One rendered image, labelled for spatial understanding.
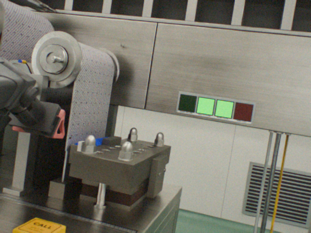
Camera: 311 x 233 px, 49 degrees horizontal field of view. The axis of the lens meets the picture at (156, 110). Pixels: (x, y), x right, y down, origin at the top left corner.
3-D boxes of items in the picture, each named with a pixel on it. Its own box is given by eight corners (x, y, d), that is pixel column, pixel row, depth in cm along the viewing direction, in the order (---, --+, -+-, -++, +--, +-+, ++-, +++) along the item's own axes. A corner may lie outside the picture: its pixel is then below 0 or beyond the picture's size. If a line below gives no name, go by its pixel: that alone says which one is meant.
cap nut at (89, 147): (78, 152, 84) (81, 134, 83) (85, 150, 87) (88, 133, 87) (91, 155, 83) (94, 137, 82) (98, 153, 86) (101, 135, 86)
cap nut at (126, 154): (115, 159, 82) (118, 141, 82) (121, 156, 86) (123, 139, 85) (129, 162, 81) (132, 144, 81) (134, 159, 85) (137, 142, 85)
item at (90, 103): (65, 150, 88) (74, 80, 87) (102, 141, 111) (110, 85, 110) (66, 151, 88) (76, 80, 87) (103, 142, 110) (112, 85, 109)
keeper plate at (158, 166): (146, 197, 95) (152, 158, 95) (155, 188, 105) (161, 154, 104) (154, 199, 95) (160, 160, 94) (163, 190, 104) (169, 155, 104)
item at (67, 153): (61, 184, 89) (65, 150, 88) (99, 168, 111) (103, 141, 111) (63, 184, 89) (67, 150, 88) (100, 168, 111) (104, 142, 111)
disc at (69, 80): (27, 84, 90) (35, 28, 89) (29, 84, 90) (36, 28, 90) (77, 92, 86) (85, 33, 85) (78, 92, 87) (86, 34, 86)
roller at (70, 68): (33, 78, 89) (38, 34, 88) (80, 84, 114) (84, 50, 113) (71, 84, 86) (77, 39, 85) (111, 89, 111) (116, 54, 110)
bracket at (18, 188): (1, 193, 84) (16, 71, 83) (18, 187, 91) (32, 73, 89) (18, 197, 83) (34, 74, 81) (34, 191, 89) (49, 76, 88)
